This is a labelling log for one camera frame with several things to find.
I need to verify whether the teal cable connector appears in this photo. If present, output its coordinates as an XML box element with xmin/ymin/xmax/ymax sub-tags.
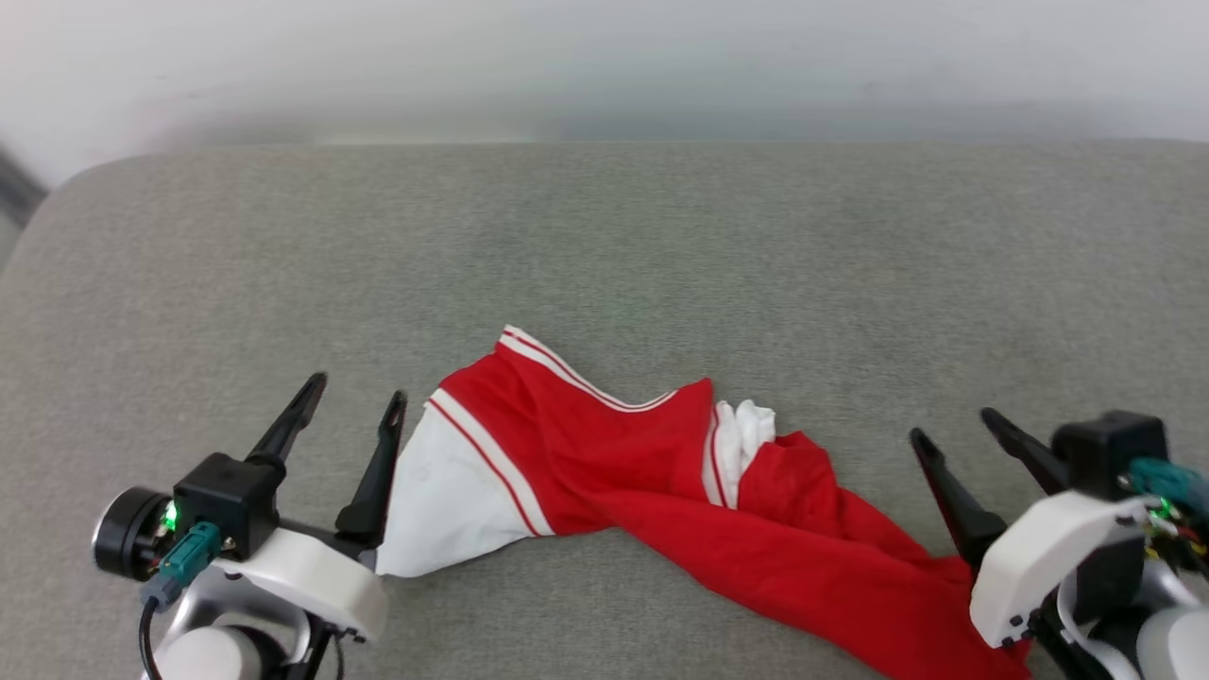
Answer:
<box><xmin>1127</xmin><ymin>457</ymin><xmax>1209</xmax><ymax>519</ymax></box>
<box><xmin>140</xmin><ymin>522</ymin><xmax>224</xmax><ymax>607</ymax></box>

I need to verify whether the thin black left cable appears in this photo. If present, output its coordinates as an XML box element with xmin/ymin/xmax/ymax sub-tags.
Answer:
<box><xmin>138</xmin><ymin>595</ymin><xmax>167</xmax><ymax>680</ymax></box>

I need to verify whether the left teal cable connector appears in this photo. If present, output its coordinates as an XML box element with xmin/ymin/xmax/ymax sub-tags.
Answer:
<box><xmin>140</xmin><ymin>522</ymin><xmax>224</xmax><ymax>607</ymax></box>

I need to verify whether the red and white t-shirt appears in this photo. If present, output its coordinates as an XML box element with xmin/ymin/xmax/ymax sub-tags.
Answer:
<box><xmin>375</xmin><ymin>325</ymin><xmax>1035</xmax><ymax>680</ymax></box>

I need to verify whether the grey fabric sofa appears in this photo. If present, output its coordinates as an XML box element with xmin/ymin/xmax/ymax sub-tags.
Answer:
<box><xmin>0</xmin><ymin>140</ymin><xmax>1209</xmax><ymax>680</ymax></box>

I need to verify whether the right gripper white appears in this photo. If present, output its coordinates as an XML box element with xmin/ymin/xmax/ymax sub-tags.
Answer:
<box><xmin>909</xmin><ymin>407</ymin><xmax>1158</xmax><ymax>649</ymax></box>

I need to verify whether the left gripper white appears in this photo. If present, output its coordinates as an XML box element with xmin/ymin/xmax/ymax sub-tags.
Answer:
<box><xmin>213</xmin><ymin>372</ymin><xmax>409</xmax><ymax>645</ymax></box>

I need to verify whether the right teal cable connector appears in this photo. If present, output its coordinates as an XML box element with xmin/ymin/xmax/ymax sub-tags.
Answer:
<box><xmin>1127</xmin><ymin>457</ymin><xmax>1209</xmax><ymax>519</ymax></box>

